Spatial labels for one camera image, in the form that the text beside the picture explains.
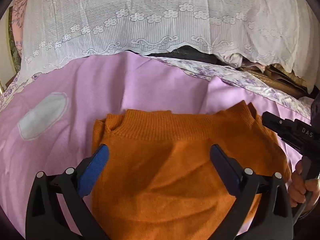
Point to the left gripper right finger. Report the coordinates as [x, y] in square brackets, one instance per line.
[273, 218]

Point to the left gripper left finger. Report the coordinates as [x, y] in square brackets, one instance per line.
[45, 219]

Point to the orange knit cardigan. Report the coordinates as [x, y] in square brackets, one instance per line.
[159, 182]

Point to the person right hand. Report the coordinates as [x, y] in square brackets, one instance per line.
[298, 188]

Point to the woven straw mat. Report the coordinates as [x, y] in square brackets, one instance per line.
[278, 79]

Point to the floral white bedding edge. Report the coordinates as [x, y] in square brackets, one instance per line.
[207, 71]

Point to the pink bed sheet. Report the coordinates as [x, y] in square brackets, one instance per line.
[47, 123]

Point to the white lace cover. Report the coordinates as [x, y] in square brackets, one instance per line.
[263, 31]

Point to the black mesh fabric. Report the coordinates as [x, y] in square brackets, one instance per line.
[189, 53]

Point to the green patterned fabric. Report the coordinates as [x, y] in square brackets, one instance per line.
[16, 58]

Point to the pink floral pillow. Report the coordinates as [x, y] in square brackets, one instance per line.
[18, 12]

